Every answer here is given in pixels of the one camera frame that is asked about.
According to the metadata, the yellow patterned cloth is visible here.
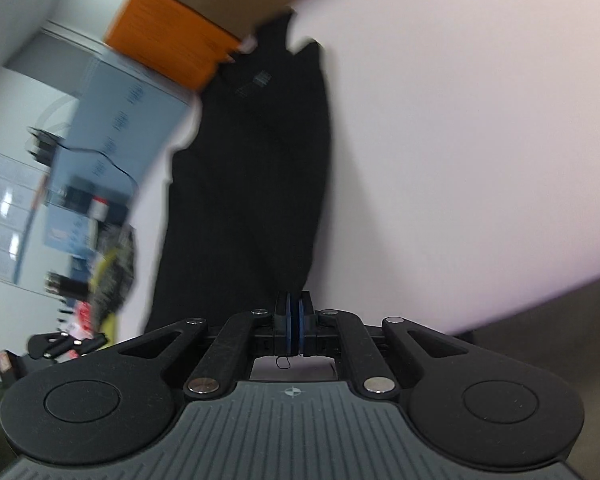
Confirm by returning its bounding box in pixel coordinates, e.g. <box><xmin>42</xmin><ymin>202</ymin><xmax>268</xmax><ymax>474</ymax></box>
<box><xmin>87</xmin><ymin>225</ymin><xmax>137</xmax><ymax>341</ymax></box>

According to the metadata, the black power adapter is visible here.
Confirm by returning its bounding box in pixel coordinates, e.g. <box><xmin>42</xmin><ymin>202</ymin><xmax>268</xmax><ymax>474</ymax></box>
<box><xmin>27</xmin><ymin>127</ymin><xmax>57</xmax><ymax>166</ymax></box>

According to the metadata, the black clothing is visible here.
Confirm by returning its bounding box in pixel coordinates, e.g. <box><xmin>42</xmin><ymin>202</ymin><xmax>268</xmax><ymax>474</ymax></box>
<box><xmin>142</xmin><ymin>7</ymin><xmax>333</xmax><ymax>336</ymax></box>

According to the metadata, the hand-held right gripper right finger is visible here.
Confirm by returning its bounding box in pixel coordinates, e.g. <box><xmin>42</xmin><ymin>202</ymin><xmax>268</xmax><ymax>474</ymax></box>
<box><xmin>296</xmin><ymin>291</ymin><xmax>473</xmax><ymax>398</ymax></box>

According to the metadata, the black cable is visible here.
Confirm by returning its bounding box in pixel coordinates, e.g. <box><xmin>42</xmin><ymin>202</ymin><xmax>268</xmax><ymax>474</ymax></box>
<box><xmin>52</xmin><ymin>142</ymin><xmax>140</xmax><ymax>203</ymax></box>

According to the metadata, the light blue box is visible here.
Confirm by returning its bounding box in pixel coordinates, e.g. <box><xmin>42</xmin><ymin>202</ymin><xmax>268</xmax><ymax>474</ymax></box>
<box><xmin>42</xmin><ymin>55</ymin><xmax>191</xmax><ymax>256</ymax></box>

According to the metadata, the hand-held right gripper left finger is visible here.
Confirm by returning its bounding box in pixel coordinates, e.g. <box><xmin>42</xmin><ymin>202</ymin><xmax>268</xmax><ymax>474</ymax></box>
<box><xmin>120</xmin><ymin>292</ymin><xmax>296</xmax><ymax>396</ymax></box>

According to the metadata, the black device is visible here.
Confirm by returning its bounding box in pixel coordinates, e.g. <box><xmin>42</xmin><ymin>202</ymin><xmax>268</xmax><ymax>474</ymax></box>
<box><xmin>55</xmin><ymin>185</ymin><xmax>131</xmax><ymax>222</ymax></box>

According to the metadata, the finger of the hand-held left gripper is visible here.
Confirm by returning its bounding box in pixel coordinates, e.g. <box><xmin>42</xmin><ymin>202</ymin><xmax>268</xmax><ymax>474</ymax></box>
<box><xmin>27</xmin><ymin>332</ymin><xmax>106</xmax><ymax>359</ymax></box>

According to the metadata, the orange box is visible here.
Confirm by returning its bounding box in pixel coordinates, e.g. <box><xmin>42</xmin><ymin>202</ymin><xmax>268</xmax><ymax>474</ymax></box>
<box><xmin>104</xmin><ymin>0</ymin><xmax>243</xmax><ymax>92</ymax></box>

